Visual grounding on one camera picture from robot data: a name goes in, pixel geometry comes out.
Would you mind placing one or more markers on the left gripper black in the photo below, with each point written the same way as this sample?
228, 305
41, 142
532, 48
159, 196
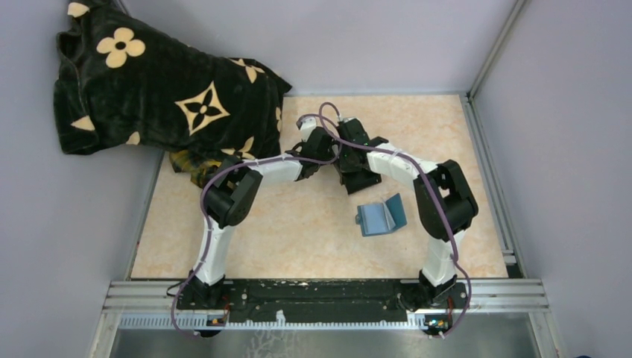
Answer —
327, 156

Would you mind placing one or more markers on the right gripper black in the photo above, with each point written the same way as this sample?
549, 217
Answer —
343, 165

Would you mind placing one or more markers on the black card box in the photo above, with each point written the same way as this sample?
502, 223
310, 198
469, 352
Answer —
354, 182

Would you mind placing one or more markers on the blue card holder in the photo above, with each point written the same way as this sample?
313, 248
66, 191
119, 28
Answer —
381, 218

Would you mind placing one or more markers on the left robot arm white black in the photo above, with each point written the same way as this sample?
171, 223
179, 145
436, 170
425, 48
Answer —
227, 199

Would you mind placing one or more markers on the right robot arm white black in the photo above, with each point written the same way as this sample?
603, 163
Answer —
445, 202

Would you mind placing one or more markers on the yellow black plaid cloth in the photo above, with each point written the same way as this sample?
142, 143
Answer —
199, 169

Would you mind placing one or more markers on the black floral plush blanket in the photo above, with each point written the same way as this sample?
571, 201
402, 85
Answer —
122, 82

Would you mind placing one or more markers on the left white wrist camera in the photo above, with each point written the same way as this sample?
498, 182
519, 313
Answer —
306, 126

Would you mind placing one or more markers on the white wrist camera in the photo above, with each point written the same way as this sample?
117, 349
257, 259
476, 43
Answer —
306, 126
346, 119

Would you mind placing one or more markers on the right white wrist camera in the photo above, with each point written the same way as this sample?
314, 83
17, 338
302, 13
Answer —
346, 119

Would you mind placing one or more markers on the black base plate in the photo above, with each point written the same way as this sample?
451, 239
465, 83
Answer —
367, 301

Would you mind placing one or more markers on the aluminium frame rail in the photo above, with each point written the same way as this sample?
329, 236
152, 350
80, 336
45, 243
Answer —
147, 304

